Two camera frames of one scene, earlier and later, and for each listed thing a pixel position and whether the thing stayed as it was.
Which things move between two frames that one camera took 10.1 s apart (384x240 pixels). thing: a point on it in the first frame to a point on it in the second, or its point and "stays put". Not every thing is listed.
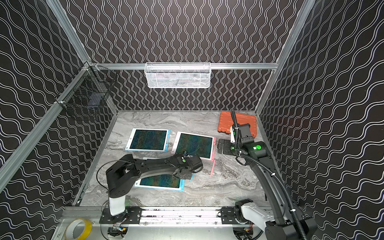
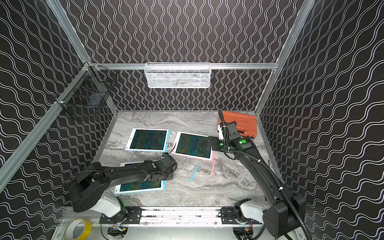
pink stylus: [214, 161] stays put
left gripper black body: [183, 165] to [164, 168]
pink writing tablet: [204, 146] stays put
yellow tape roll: [86, 233] stays put
